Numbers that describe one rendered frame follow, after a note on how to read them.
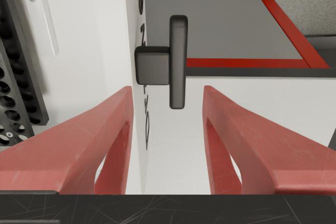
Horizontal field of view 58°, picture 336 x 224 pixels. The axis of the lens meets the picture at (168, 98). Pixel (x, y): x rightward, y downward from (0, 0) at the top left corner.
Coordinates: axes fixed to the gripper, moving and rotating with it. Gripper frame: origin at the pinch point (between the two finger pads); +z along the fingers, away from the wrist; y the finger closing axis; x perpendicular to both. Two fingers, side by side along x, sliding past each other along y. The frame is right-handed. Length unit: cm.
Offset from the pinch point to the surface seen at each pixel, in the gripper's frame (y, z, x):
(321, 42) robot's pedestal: -59, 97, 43
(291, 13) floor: -45, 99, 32
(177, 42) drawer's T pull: -0.6, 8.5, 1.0
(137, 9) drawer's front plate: 2.2, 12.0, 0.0
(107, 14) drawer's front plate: 3.4, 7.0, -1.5
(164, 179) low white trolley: 0.5, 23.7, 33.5
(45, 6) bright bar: 10.4, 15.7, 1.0
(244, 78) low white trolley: -9.9, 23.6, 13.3
